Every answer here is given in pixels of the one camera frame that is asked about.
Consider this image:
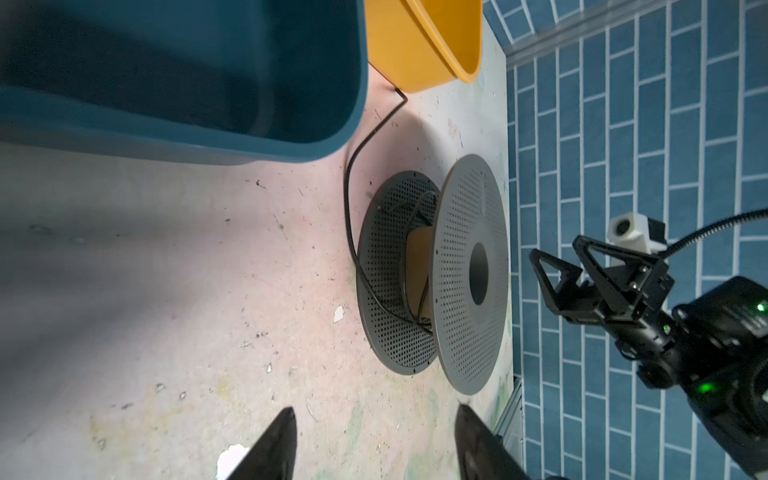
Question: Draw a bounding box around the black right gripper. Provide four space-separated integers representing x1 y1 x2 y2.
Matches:
529 235 677 389

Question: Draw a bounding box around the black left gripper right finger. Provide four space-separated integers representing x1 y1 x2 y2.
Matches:
454 404 530 480

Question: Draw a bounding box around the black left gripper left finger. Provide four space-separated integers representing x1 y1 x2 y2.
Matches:
227 407 298 480

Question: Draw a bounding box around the grey perforated cable spool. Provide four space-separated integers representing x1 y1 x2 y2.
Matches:
353 154 509 395

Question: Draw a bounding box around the black thin cable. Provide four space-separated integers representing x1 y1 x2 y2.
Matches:
342 88 439 335

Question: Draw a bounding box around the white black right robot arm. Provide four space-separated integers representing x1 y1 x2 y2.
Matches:
529 232 767 479

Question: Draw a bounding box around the yellow plastic bin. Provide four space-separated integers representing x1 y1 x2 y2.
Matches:
364 0 483 93

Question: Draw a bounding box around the dark teal plastic bin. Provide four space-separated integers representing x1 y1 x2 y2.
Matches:
1 1 368 165

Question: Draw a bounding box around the black corrugated cable conduit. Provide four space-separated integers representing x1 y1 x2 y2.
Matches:
658 207 768 260

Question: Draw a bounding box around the aluminium corner post right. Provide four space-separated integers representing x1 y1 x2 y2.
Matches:
503 1 670 70

